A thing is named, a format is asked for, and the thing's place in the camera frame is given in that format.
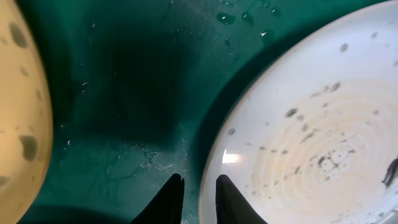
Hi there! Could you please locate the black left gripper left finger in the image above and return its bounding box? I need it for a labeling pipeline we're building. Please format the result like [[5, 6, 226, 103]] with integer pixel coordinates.
[[129, 174, 185, 224]]

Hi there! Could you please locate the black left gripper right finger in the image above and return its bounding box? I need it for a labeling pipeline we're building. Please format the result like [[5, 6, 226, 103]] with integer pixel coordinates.
[[215, 174, 267, 224]]

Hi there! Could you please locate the white plate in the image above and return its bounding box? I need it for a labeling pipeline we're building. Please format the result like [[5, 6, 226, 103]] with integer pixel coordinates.
[[199, 1, 397, 223]]

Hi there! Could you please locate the teal plastic tray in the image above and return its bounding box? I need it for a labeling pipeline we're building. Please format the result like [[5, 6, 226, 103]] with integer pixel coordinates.
[[17, 0, 374, 223]]

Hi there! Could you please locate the yellow plate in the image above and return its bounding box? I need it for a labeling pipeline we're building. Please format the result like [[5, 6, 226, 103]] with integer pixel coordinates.
[[1, 0, 53, 223]]

